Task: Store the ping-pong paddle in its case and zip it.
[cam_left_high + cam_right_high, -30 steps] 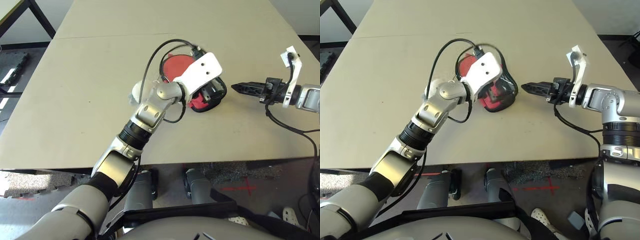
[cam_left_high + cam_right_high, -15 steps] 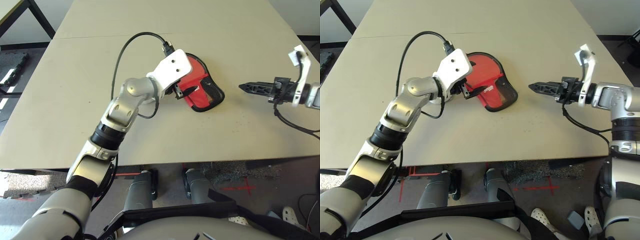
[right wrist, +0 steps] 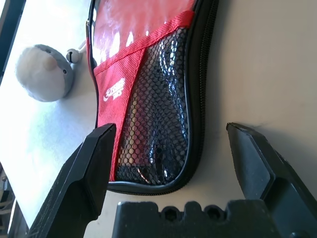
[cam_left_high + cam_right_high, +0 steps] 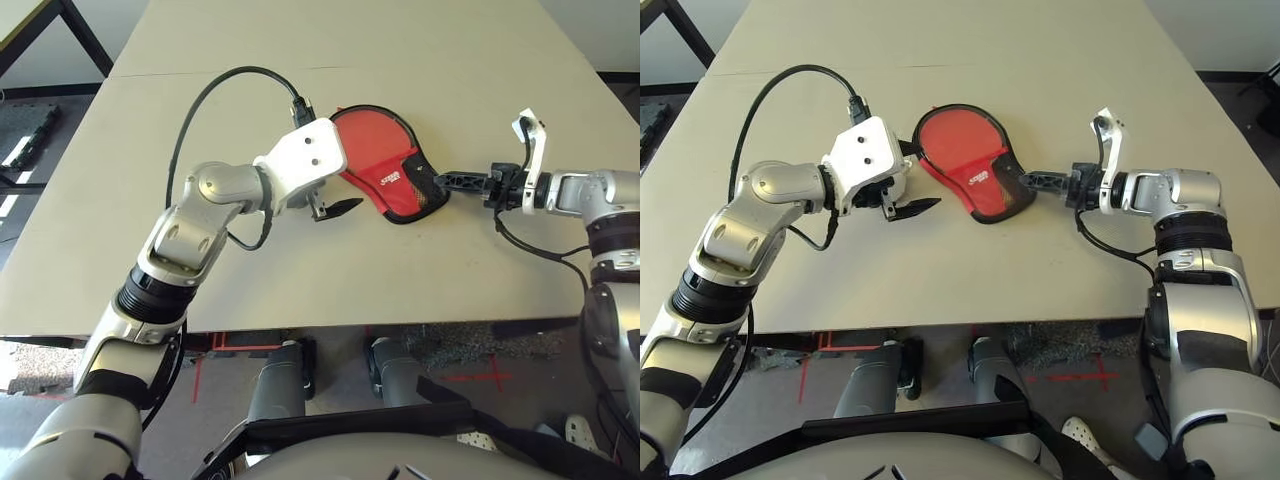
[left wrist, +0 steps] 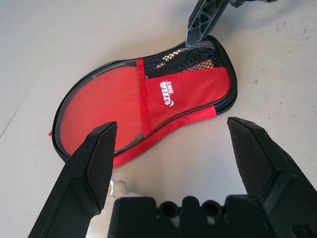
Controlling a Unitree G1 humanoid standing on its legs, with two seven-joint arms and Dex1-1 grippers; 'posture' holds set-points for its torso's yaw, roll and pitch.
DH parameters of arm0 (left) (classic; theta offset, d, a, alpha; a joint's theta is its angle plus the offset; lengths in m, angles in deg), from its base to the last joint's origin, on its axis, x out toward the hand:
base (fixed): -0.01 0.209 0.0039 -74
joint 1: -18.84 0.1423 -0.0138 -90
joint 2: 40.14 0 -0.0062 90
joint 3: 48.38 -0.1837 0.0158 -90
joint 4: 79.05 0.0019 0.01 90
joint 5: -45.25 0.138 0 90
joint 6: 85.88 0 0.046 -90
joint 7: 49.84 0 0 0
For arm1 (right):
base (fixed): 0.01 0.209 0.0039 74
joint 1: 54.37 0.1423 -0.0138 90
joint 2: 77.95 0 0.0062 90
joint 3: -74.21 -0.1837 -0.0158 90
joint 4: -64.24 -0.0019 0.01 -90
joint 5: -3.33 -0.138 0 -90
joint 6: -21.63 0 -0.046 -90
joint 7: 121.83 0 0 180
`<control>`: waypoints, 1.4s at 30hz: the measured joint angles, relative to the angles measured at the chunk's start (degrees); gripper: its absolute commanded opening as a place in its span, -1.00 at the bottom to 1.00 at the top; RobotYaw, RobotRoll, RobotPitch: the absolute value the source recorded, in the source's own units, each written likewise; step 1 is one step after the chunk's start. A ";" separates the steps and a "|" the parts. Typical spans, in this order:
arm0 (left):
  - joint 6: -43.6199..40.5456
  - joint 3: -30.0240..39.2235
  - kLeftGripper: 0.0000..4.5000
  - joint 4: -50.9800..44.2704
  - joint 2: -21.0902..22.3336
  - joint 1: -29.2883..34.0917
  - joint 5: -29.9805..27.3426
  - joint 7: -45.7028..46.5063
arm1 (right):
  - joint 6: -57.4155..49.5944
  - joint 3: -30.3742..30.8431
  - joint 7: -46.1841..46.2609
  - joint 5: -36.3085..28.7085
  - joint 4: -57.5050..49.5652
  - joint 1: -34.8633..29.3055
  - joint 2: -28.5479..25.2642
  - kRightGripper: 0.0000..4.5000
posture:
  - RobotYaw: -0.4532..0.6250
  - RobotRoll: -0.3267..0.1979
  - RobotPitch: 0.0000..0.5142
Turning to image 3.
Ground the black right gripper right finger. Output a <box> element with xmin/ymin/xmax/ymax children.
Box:
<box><xmin>226</xmin><ymin>122</ymin><xmax>317</xmax><ymax>238</ymax></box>

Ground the small silver bell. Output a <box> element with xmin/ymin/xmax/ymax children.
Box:
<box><xmin>65</xmin><ymin>48</ymin><xmax>82</xmax><ymax>64</ymax></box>

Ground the grey white plush keychain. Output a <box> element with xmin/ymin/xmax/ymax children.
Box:
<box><xmin>13</xmin><ymin>44</ymin><xmax>76</xmax><ymax>103</ymax></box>

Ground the black red paddle case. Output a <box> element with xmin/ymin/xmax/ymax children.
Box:
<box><xmin>85</xmin><ymin>0</ymin><xmax>221</xmax><ymax>196</ymax></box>

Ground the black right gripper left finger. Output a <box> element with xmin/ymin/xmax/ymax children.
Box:
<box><xmin>24</xmin><ymin>123</ymin><xmax>117</xmax><ymax>238</ymax></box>

